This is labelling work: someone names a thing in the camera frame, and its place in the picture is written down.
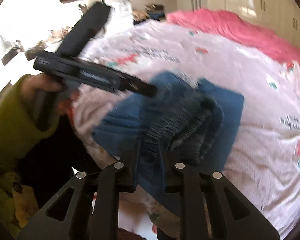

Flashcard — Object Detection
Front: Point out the blue denim pants lace hem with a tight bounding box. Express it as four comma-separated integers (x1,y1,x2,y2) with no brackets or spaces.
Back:
92,72,244,203

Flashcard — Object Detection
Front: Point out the person left hand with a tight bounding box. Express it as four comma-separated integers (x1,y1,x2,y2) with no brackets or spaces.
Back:
20,73,79,115

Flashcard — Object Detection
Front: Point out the pink strawberry print quilt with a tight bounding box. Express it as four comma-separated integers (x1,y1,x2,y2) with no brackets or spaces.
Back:
80,21,300,239

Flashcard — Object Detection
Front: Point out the clothes pile on chair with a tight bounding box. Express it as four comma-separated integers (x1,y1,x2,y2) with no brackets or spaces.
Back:
132,4,166,25

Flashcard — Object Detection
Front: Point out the olive green jacket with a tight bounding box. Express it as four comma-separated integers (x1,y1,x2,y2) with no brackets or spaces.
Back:
0,74,61,239

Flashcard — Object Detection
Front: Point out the hot pink comforter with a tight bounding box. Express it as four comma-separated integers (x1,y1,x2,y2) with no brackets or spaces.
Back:
166,9,300,66

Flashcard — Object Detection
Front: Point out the white wardrobe with handles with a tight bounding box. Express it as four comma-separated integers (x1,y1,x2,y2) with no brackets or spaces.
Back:
174,0,300,53

